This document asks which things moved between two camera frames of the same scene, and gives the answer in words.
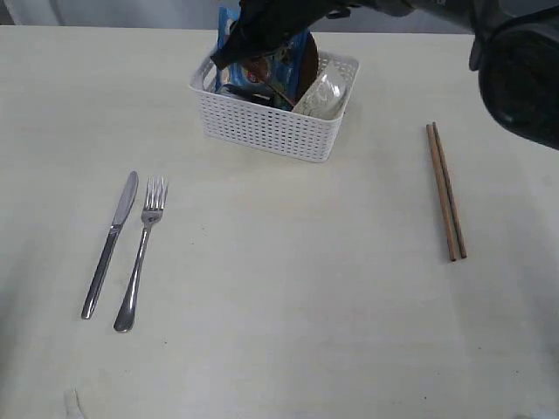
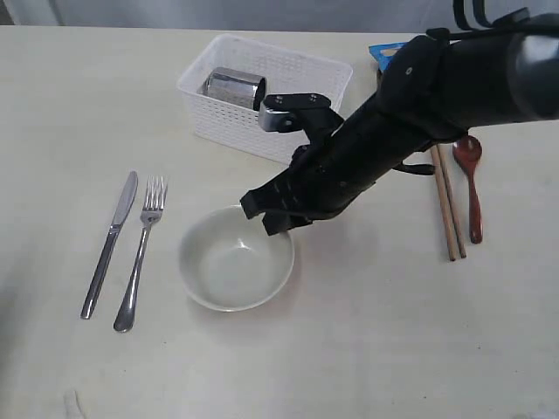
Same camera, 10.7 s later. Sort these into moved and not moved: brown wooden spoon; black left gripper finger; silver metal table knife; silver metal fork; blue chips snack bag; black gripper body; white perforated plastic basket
Moved: white perforated plastic basket; brown wooden spoon; black gripper body; black left gripper finger; blue chips snack bag
Not moved: silver metal fork; silver metal table knife
